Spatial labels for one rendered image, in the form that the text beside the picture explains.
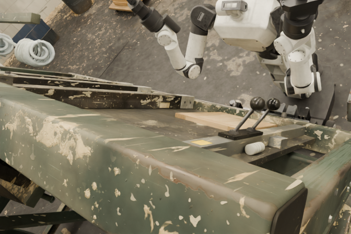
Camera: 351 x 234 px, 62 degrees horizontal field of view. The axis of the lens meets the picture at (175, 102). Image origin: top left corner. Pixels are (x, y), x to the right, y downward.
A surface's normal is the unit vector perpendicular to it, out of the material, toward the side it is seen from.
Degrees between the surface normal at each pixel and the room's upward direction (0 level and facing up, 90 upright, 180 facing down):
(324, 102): 0
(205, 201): 33
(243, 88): 0
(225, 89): 0
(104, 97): 90
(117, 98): 90
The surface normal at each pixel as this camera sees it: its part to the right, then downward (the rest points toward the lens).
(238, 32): -0.58, 0.55
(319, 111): -0.43, -0.55
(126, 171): -0.61, -0.02
